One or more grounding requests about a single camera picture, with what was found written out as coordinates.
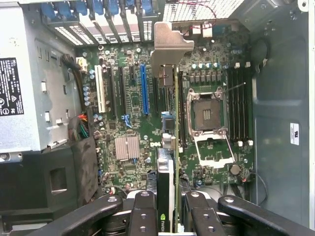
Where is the metal socket cover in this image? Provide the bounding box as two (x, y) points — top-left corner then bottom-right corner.
(193, 130), (236, 169)

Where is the round coin battery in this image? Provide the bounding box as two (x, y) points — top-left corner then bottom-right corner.
(228, 164), (241, 176)

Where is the silver chipset heatsink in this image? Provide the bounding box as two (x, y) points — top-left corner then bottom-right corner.
(115, 136), (140, 162)

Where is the CPU socket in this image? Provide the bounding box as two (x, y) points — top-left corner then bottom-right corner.
(187, 88), (228, 135)

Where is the black RAM slot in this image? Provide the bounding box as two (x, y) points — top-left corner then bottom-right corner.
(233, 61), (241, 148)
(246, 61), (254, 148)
(227, 62), (234, 148)
(182, 70), (189, 149)
(240, 61), (247, 148)
(178, 70), (184, 149)

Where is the green motherboard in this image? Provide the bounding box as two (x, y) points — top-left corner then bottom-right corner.
(75, 43), (255, 195)

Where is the blue expansion slot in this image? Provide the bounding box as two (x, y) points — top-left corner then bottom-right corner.
(139, 64), (150, 116)

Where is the white expansion slot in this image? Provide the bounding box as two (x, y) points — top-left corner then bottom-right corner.
(94, 65), (107, 113)

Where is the thin metal locking lever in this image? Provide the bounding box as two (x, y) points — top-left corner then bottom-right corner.
(222, 82), (247, 94)

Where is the open black PC case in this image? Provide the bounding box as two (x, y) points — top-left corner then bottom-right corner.
(0, 0), (315, 236)

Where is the grey power supply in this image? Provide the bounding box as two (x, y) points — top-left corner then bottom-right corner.
(0, 3), (78, 158)

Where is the blue card retention clip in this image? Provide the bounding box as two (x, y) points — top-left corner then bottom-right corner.
(40, 0), (159, 24)

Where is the coloured power wire bundle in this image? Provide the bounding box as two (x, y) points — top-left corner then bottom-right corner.
(66, 113), (95, 143)

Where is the black sleeved power cable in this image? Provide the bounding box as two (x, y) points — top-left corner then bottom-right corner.
(61, 53), (88, 109)

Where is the red wire with white plug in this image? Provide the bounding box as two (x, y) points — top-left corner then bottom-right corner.
(177, 0), (217, 38)

